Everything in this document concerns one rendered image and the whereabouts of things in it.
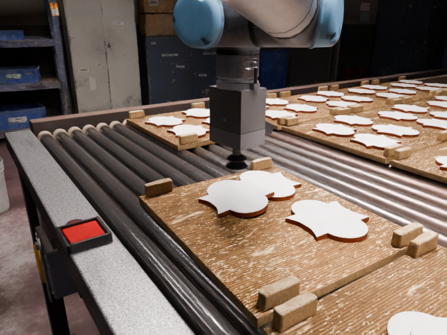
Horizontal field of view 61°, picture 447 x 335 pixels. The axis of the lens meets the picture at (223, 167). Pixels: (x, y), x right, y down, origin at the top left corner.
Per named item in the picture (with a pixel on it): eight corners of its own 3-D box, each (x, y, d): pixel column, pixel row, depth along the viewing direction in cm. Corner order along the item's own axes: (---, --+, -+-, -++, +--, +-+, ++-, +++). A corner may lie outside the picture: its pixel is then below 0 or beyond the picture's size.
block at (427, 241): (416, 260, 57) (419, 244, 56) (404, 254, 58) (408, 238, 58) (438, 248, 60) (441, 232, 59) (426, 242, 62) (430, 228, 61)
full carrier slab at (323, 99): (346, 117, 151) (348, 106, 149) (277, 100, 182) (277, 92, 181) (397, 106, 169) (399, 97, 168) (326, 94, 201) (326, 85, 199)
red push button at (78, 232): (71, 251, 63) (70, 244, 62) (62, 236, 68) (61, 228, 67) (107, 240, 66) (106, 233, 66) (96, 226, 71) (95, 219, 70)
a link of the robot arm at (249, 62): (238, 51, 70) (271, 54, 65) (237, 76, 72) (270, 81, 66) (207, 53, 66) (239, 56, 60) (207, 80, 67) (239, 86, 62)
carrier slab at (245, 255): (257, 329, 46) (257, 318, 46) (139, 203, 79) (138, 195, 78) (424, 246, 64) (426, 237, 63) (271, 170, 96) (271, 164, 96)
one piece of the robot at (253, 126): (289, 64, 68) (284, 151, 74) (253, 60, 74) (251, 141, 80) (241, 69, 60) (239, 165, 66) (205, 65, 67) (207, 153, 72)
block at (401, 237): (399, 250, 60) (402, 234, 59) (388, 244, 61) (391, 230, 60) (422, 239, 63) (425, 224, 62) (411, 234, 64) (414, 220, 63)
